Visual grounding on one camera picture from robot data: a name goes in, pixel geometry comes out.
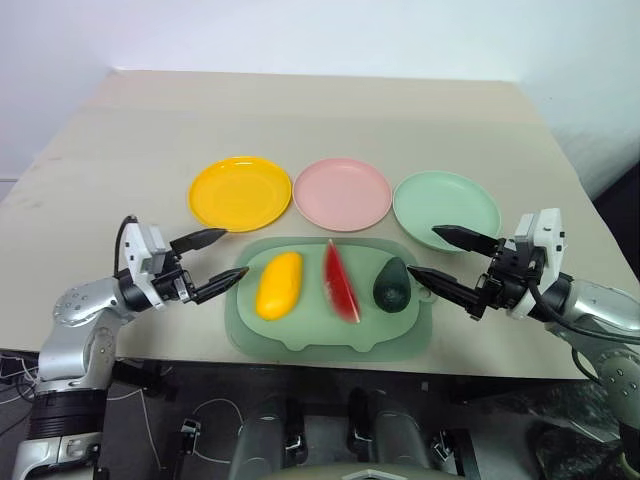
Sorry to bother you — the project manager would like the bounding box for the dark green avocado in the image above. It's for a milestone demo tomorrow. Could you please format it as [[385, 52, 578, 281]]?
[[373, 257, 413, 314]]

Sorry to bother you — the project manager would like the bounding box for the light green plate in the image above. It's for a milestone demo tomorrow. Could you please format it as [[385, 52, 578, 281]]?
[[392, 170, 502, 256]]

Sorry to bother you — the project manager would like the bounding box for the pink plate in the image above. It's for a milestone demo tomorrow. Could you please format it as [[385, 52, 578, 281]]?
[[292, 158, 392, 233]]

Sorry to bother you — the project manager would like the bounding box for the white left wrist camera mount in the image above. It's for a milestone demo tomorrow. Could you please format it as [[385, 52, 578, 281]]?
[[121, 219, 170, 312]]

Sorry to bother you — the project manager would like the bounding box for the yellow mango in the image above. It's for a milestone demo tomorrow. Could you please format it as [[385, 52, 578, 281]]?
[[255, 251, 304, 322]]

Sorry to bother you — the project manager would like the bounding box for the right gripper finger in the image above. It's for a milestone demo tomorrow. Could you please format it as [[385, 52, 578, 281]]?
[[431, 224, 502, 259], [406, 265, 484, 319]]

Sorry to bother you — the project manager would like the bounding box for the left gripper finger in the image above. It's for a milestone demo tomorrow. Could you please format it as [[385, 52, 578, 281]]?
[[169, 227, 229, 255], [191, 267, 250, 306]]

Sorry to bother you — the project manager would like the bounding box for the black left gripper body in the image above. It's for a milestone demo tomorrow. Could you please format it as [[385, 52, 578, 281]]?
[[151, 251, 202, 306]]

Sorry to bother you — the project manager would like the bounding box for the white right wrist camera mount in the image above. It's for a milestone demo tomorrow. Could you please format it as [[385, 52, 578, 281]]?
[[505, 207, 565, 320]]

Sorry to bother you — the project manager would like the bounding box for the thin white floor cable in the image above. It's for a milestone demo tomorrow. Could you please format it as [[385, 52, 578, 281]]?
[[106, 384, 251, 464]]

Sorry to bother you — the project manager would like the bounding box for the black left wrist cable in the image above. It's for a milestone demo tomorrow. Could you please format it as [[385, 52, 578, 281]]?
[[113, 214, 140, 281]]

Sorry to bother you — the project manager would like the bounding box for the yellow plate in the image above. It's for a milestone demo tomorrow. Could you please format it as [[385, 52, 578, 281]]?
[[188, 155, 293, 234]]

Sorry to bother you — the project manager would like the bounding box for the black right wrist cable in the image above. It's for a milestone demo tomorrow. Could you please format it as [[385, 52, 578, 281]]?
[[529, 252, 640, 384]]

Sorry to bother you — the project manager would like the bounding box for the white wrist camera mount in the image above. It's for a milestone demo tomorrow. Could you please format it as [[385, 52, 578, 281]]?
[[505, 207, 565, 320], [121, 219, 170, 312]]

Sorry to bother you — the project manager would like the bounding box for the red watermelon slice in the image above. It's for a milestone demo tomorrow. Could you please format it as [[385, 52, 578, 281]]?
[[322, 238, 362, 325]]

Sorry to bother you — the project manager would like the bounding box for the dark grey rounded shape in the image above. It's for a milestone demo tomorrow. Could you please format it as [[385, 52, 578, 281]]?
[[228, 396, 307, 474], [348, 386, 432, 472]]

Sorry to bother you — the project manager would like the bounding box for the green silicone tray mat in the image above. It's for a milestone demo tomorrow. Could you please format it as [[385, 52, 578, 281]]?
[[223, 236, 435, 362]]

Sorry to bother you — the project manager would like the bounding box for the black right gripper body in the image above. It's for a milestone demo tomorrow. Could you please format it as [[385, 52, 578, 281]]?
[[478, 238, 545, 310]]

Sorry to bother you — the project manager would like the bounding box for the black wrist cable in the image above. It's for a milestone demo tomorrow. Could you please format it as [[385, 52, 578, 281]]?
[[529, 252, 640, 384], [113, 214, 140, 281]]

